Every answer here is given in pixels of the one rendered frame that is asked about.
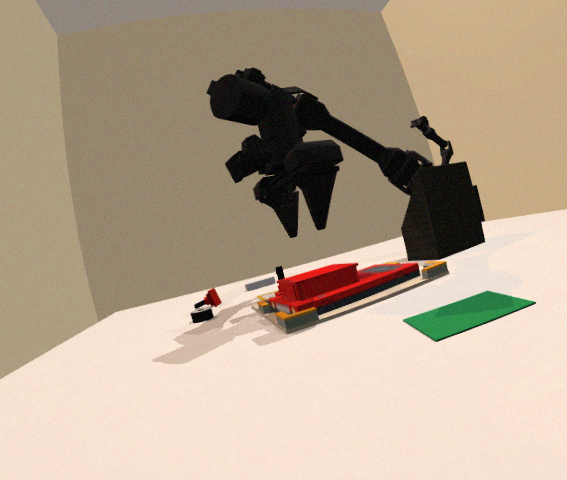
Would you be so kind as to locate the green flat rectangle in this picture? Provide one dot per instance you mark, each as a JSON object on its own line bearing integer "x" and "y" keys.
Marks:
{"x": 464, "y": 315}

